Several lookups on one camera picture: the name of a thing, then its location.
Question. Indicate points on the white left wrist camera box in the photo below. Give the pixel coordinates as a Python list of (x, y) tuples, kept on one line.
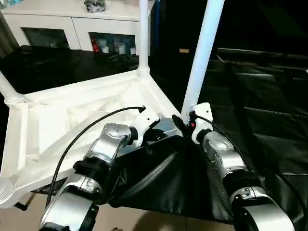
[(147, 120)]

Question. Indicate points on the dark glass bowl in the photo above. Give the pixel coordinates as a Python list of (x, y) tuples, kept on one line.
[(95, 5)]

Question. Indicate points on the large black furniture piece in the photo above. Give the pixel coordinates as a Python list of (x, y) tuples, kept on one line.
[(260, 21)]

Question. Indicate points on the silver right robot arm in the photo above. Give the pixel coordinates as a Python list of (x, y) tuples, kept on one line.
[(226, 154)]

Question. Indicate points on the black mat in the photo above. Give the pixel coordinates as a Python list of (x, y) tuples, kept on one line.
[(260, 120)]

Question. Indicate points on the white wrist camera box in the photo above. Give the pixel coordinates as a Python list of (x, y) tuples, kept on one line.
[(202, 115), (147, 120)]

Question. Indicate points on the white plastic table leg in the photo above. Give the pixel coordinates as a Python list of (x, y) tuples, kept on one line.
[(9, 89), (143, 33), (6, 190), (202, 53)]

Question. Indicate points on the white cabinet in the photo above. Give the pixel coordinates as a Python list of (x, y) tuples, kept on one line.
[(72, 19)]

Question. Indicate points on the grey curtain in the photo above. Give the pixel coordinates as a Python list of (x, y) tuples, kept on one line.
[(7, 33)]

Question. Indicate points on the white plastic table top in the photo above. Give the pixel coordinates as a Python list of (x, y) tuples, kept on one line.
[(57, 120)]

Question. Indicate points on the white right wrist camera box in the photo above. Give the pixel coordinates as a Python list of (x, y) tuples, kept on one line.
[(202, 115)]

